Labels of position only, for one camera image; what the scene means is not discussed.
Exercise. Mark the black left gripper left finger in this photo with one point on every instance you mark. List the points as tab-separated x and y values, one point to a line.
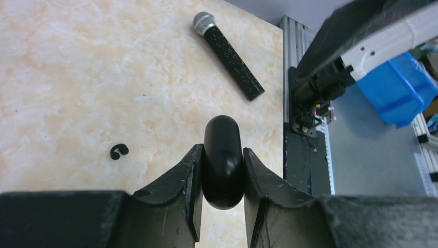
164	213

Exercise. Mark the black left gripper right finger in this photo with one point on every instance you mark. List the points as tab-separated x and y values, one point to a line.
279	215

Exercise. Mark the black earbud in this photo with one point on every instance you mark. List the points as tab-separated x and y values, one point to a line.
118	150

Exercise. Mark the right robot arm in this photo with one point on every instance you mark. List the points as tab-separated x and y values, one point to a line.
357	38

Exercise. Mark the blue plastic bin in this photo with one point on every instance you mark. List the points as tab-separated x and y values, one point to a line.
399	89

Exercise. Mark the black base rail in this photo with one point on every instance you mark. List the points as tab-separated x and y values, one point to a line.
307	155

